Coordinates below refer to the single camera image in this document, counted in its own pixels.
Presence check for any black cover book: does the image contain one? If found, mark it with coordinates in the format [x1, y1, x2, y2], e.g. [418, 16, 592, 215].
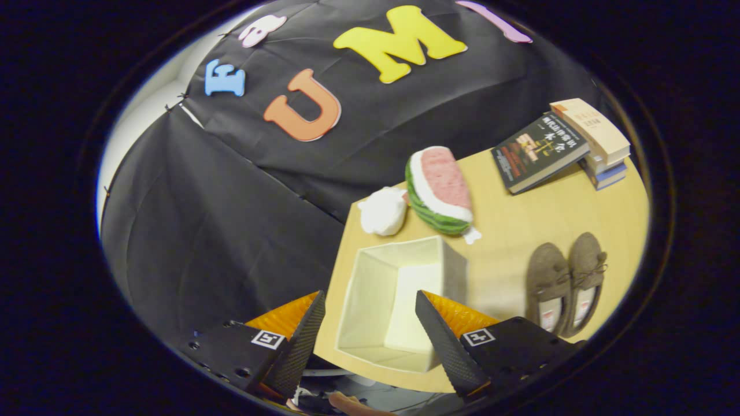
[491, 112, 590, 195]

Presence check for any cream fabric storage box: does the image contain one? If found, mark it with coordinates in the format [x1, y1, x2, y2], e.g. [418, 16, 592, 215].
[335, 236, 468, 373]

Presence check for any blue cover book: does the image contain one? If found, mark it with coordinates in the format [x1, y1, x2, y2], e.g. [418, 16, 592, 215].
[580, 153, 628, 191]

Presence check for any brown shoe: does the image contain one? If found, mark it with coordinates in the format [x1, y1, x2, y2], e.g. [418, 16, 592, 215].
[525, 243, 573, 336]
[561, 232, 609, 339]

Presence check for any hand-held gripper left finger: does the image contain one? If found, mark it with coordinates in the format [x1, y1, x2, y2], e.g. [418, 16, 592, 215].
[176, 290, 326, 400]

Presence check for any white plush toy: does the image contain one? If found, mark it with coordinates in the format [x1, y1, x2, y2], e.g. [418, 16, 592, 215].
[357, 186, 410, 236]

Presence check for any watermelon slice plush toy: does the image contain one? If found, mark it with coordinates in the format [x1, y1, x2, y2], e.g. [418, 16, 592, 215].
[405, 146, 482, 244]

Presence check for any cream cover book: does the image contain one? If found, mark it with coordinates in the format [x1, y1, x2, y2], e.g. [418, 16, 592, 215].
[549, 98, 631, 166]

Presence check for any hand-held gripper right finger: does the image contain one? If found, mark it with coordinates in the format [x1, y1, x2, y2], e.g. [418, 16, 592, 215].
[415, 290, 584, 399]

